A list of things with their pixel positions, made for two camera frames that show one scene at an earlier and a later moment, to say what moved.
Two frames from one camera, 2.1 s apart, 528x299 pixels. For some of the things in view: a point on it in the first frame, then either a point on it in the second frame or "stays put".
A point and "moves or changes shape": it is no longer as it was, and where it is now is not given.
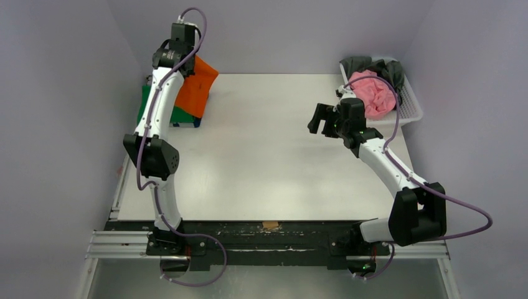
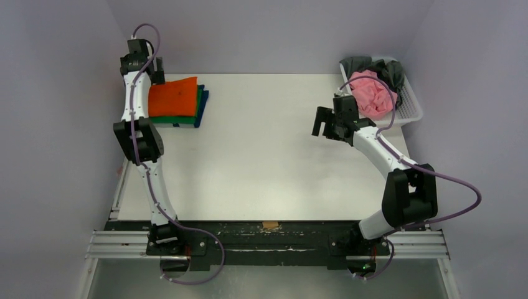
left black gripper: x=190 y=73 → x=157 y=77
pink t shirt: x=378 y=97 stays put
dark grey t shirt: x=391 y=71 stays put
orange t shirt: x=195 y=89 moves or changes shape
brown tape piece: x=270 y=225 stays put
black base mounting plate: x=228 y=246 stays put
